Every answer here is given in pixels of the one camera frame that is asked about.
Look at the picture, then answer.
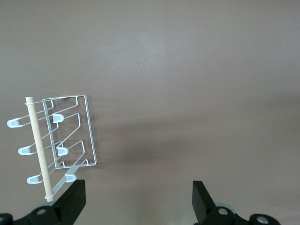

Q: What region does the white wire cup rack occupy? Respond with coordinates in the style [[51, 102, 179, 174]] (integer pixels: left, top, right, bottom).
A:
[[7, 95, 98, 203]]

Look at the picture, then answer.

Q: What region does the brown table cover sheet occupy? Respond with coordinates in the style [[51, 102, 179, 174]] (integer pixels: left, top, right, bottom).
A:
[[0, 0, 300, 225]]

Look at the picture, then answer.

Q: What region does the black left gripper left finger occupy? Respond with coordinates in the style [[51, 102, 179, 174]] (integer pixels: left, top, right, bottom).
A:
[[0, 179, 86, 225]]

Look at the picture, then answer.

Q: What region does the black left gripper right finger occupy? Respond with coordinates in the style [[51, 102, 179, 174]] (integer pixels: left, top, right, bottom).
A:
[[192, 180, 282, 225]]

